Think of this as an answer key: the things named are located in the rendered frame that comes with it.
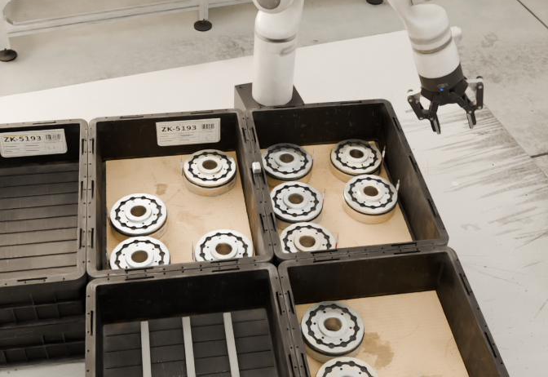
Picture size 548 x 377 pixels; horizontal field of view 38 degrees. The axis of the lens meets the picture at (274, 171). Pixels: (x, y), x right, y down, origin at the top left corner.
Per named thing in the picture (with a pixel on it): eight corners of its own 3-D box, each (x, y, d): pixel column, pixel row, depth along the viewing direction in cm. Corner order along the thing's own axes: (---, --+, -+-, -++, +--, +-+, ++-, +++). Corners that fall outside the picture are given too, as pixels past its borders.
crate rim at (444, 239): (449, 253, 133) (452, 243, 131) (275, 270, 129) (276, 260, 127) (387, 106, 162) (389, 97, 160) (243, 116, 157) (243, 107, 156)
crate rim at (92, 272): (90, 126, 153) (88, 117, 151) (242, 116, 157) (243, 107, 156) (87, 288, 124) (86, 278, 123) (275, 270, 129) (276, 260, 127)
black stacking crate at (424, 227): (438, 288, 140) (450, 245, 132) (273, 305, 135) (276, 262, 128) (380, 142, 168) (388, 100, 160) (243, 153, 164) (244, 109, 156)
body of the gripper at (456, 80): (413, 79, 135) (425, 119, 141) (462, 69, 132) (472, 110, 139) (413, 53, 140) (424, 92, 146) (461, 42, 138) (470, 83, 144)
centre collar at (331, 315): (314, 315, 128) (315, 312, 128) (343, 312, 129) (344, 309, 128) (320, 340, 124) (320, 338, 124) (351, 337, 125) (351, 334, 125)
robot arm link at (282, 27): (268, -53, 162) (265, 19, 174) (249, -33, 156) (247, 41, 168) (310, -42, 160) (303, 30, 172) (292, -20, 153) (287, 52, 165)
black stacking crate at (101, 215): (95, 163, 159) (90, 120, 152) (240, 153, 164) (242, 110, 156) (95, 323, 131) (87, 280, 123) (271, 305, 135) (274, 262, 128)
